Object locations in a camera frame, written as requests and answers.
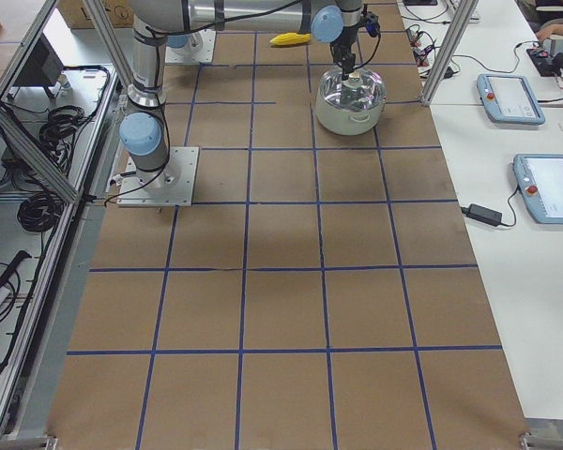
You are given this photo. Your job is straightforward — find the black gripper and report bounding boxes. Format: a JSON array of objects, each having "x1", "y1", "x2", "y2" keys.
[{"x1": 330, "y1": 42, "x2": 356, "y2": 78}]

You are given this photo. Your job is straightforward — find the glass pot lid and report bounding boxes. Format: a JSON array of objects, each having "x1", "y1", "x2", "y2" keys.
[{"x1": 318, "y1": 67, "x2": 387, "y2": 113}]

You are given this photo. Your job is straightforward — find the yellow corn cob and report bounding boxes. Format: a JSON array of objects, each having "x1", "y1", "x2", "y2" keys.
[{"x1": 269, "y1": 33, "x2": 312, "y2": 48}]

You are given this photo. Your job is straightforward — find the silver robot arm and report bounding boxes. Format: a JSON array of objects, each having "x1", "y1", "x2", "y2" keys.
[{"x1": 119, "y1": 1, "x2": 363, "y2": 185}]

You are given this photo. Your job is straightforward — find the pale green steel pot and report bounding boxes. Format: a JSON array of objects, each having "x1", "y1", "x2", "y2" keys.
[{"x1": 315, "y1": 90, "x2": 386, "y2": 136}]

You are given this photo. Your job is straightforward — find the person hand at desk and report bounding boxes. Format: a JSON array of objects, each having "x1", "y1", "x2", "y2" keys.
[{"x1": 536, "y1": 23, "x2": 563, "y2": 41}]

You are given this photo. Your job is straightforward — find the far teach pendant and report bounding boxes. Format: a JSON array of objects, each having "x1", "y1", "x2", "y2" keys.
[{"x1": 476, "y1": 74, "x2": 545, "y2": 126}]

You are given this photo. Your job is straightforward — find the teach pendant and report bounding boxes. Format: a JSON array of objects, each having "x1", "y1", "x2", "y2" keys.
[
  {"x1": 476, "y1": 74, "x2": 545, "y2": 126},
  {"x1": 513, "y1": 154, "x2": 563, "y2": 225}
]

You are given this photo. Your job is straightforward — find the black power adapter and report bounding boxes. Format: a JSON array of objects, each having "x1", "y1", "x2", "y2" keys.
[{"x1": 461, "y1": 203, "x2": 502, "y2": 227}]

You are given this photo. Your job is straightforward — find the brown paper table cover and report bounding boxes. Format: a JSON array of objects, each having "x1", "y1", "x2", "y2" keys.
[{"x1": 47, "y1": 1, "x2": 526, "y2": 449}]

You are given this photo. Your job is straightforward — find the near teach pendant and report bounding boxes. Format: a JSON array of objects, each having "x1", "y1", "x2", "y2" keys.
[{"x1": 513, "y1": 154, "x2": 563, "y2": 225}]

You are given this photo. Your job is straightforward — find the cardboard box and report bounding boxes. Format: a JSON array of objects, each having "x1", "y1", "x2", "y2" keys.
[{"x1": 57, "y1": 0, "x2": 134, "y2": 29}]

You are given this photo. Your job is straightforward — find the black monitor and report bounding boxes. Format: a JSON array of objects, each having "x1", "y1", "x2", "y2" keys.
[{"x1": 13, "y1": 34, "x2": 64, "y2": 98}]

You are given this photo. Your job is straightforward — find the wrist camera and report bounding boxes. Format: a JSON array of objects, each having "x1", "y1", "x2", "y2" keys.
[{"x1": 362, "y1": 12, "x2": 381, "y2": 38}]

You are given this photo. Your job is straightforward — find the aluminium frame post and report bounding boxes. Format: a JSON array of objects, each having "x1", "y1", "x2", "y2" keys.
[{"x1": 420, "y1": 0, "x2": 478, "y2": 106}]

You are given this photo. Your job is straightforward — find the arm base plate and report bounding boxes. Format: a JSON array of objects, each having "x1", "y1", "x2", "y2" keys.
[
  {"x1": 165, "y1": 30, "x2": 216, "y2": 66},
  {"x1": 115, "y1": 146, "x2": 199, "y2": 207}
]

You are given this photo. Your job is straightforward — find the black cable coil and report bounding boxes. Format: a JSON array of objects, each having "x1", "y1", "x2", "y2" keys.
[{"x1": 17, "y1": 191, "x2": 62, "y2": 233}]

